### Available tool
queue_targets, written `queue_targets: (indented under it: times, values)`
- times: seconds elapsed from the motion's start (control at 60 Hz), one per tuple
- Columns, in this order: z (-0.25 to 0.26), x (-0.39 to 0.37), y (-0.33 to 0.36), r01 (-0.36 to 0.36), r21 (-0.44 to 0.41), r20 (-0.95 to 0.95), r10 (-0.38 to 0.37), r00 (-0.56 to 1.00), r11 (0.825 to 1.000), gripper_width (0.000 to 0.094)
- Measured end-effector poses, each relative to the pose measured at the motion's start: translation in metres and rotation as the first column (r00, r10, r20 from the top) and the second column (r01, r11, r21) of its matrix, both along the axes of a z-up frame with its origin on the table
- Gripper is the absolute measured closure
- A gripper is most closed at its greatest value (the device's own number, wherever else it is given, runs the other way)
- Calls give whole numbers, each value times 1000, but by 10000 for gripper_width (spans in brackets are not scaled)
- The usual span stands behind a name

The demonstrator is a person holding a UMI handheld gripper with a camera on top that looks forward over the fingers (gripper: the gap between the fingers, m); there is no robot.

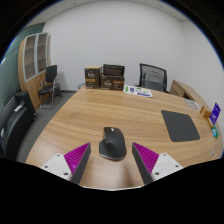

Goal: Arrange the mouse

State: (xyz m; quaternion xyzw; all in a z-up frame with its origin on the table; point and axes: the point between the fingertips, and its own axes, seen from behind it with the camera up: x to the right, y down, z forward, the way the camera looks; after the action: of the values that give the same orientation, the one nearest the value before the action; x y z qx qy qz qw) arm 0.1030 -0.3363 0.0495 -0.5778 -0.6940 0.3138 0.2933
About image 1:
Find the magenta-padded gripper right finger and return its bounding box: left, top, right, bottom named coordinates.
left=131, top=142, right=184, bottom=185

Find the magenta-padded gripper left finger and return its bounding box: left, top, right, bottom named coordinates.
left=40, top=142, right=92, bottom=185

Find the black computer mouse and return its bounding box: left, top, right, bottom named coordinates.
left=98, top=126, right=128, bottom=162

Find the dark grey mouse pad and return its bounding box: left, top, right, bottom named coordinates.
left=161, top=109, right=201, bottom=143

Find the black armchair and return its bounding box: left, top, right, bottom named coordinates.
left=0, top=90, right=38, bottom=162

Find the printed paper sheet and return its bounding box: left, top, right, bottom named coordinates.
left=122, top=84, right=154, bottom=99

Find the round grey white disc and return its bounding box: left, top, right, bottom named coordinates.
left=184, top=98, right=201, bottom=111

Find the small yellow box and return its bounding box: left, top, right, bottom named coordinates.
left=205, top=115, right=215, bottom=130

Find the small green box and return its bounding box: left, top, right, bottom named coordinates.
left=211, top=124, right=220, bottom=140

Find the small orange box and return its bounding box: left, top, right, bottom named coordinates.
left=199, top=105, right=213, bottom=119

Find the wooden side desk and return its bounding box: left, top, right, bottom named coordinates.
left=169, top=79, right=209, bottom=111

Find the purple sign card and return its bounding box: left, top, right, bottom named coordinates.
left=209, top=102, right=222, bottom=126

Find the black mesh office chair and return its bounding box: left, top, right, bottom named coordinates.
left=137, top=62, right=169, bottom=93

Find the black visitor chair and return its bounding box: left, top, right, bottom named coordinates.
left=37, top=64, right=63, bottom=110

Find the black carton box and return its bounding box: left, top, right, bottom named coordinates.
left=102, top=63, right=126, bottom=78

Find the wooden shelf unit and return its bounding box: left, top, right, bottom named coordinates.
left=17, top=31, right=52, bottom=111

